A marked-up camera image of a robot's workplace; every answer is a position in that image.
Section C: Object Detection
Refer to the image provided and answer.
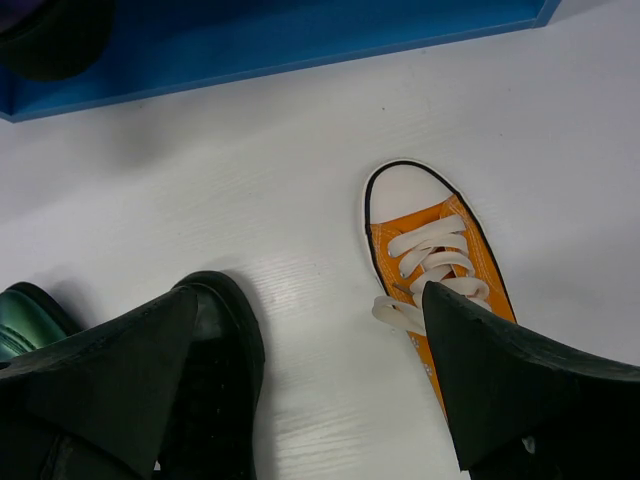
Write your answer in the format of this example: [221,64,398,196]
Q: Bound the purple boot right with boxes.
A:
[1,0,116,82]

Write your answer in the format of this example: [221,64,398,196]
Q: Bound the orange sneaker white laces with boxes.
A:
[362,158,516,394]

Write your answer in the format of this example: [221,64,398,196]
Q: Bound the black lace-up sneaker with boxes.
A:
[153,271,265,479]

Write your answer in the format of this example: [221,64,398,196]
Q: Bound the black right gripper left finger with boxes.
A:
[1,288,197,479]

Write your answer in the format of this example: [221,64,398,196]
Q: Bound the green loafer centre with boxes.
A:
[0,282,82,362]

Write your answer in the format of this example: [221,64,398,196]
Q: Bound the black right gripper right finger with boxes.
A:
[422,282,639,471]

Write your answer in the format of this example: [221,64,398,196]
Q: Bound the blue shoe shelf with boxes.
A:
[1,1,557,123]

